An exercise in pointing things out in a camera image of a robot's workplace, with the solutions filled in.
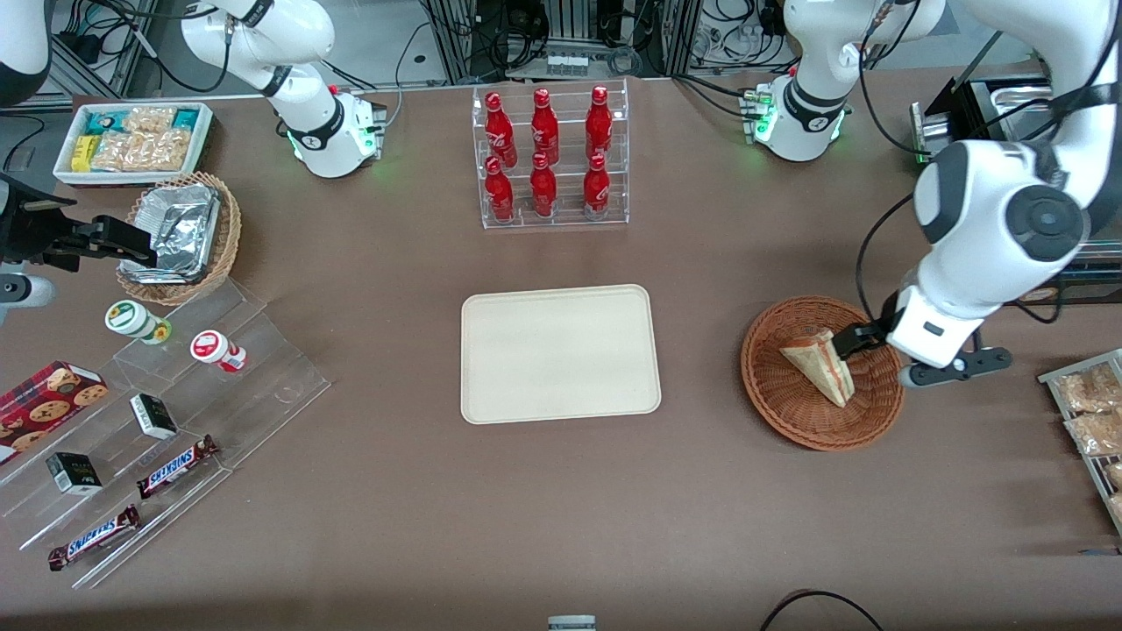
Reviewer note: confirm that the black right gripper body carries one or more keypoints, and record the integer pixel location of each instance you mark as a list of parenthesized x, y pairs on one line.
[(33, 230)]

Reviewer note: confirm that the triangular sandwich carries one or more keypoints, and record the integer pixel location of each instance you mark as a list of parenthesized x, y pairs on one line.
[(820, 368)]

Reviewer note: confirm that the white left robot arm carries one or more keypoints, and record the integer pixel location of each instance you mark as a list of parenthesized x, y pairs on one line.
[(990, 219)]

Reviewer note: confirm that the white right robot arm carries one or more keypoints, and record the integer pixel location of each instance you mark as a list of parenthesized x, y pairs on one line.
[(316, 131)]

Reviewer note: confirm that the brown round wicker basket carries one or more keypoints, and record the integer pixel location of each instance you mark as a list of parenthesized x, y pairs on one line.
[(789, 394)]

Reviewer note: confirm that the light oval wicker basket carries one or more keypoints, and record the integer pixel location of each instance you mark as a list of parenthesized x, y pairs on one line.
[(230, 228)]

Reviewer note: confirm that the metal snack tray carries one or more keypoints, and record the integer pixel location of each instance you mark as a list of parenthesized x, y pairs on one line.
[(1091, 464)]

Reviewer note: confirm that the beige rectangular plastic tray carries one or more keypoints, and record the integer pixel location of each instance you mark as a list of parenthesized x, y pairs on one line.
[(561, 355)]

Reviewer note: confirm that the aluminium foil container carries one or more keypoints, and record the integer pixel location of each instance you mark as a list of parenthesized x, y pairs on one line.
[(180, 228)]

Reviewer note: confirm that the green lid yogurt cup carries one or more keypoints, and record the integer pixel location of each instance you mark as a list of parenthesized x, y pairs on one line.
[(130, 317)]

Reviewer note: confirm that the large clear cracker bag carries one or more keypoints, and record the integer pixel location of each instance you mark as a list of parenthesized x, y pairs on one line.
[(145, 152)]

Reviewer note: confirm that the yellow snack package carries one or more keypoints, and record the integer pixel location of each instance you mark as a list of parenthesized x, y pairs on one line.
[(84, 153)]

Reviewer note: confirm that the small clear cracker bag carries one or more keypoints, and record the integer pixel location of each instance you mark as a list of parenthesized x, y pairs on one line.
[(151, 119)]

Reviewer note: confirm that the white rectangular snack bin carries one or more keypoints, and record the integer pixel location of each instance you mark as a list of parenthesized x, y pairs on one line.
[(203, 140)]

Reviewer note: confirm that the red lid yogurt cup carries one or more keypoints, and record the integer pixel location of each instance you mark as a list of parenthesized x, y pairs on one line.
[(210, 346)]

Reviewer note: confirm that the small teal snack package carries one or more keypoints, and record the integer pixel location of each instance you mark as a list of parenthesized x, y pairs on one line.
[(186, 118)]

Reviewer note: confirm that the clear bag of crackers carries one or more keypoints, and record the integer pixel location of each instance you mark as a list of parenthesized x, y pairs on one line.
[(1091, 390), (1096, 432), (1115, 476)]

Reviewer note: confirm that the red cookie box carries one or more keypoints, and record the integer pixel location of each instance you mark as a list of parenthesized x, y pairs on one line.
[(44, 407)]

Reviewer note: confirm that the small black box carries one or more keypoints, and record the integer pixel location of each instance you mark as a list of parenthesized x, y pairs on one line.
[(153, 416), (74, 473)]

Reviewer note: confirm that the clear acrylic step display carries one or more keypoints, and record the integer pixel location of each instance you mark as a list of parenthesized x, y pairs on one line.
[(254, 394)]

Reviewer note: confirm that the black food warmer machine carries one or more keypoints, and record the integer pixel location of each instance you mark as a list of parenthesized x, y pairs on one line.
[(955, 109)]

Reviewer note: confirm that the snickers chocolate bar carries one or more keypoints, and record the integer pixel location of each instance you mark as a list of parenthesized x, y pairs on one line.
[(175, 467), (95, 536)]

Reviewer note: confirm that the steel warmer pan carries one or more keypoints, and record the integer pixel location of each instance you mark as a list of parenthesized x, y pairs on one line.
[(1017, 98)]

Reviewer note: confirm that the red soda bottle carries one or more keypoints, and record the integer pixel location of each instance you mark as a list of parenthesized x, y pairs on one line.
[(500, 131), (499, 194), (596, 191), (599, 127), (543, 191), (544, 130)]

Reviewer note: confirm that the clear acrylic bottle rack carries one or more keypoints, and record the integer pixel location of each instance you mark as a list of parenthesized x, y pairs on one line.
[(570, 188)]

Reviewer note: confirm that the white power strip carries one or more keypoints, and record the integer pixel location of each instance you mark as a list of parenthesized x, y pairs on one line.
[(567, 64)]

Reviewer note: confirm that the small gray device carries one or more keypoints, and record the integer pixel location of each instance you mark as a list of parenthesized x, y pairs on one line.
[(571, 623)]

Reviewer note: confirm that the aluminium equipment rack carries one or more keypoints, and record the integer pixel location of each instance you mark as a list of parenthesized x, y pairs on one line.
[(561, 26)]

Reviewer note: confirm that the gray left wrist camera bar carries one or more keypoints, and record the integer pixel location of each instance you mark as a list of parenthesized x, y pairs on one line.
[(955, 366)]

